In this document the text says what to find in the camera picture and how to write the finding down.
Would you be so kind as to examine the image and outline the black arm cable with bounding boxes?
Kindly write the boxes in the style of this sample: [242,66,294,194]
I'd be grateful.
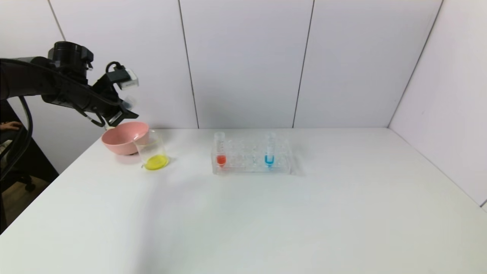
[0,96,34,181]

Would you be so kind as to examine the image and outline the clear plastic test tube rack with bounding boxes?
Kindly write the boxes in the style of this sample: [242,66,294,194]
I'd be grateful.
[212,139,293,175]

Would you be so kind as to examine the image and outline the test tube with red pigment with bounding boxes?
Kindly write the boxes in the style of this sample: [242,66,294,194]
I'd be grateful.
[214,132,227,168]

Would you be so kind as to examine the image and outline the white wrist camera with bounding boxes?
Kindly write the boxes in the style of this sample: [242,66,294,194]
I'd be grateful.
[108,62,139,90]

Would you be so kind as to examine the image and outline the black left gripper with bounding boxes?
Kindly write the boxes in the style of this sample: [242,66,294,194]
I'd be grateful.
[85,88,139,127]

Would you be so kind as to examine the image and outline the clear glass beaker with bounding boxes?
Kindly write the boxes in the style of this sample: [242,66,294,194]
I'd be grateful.
[134,131,169,171]

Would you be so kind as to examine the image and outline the test tube with blue pigment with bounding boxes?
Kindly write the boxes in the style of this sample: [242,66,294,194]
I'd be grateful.
[265,132,275,168]

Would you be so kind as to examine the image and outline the pink bowl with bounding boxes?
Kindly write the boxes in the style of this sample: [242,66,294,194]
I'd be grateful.
[101,122,150,156]

